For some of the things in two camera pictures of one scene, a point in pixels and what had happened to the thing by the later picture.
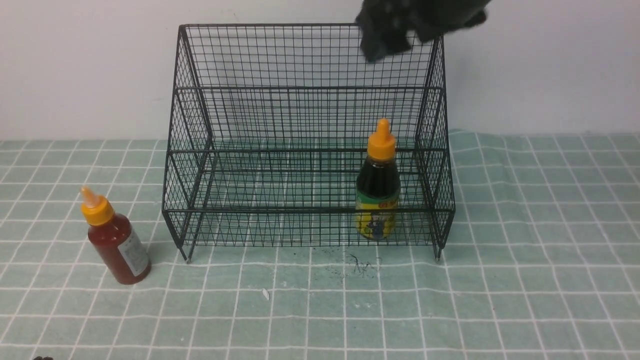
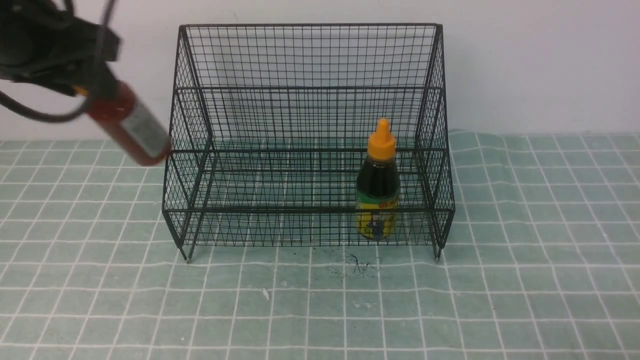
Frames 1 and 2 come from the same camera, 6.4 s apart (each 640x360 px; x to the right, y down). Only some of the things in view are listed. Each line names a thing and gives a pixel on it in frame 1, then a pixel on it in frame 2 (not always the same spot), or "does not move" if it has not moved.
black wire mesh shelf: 286,135 does not move
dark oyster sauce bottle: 378,187 does not move
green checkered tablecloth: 506,246 does not move
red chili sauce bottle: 111,236 -> 118,109
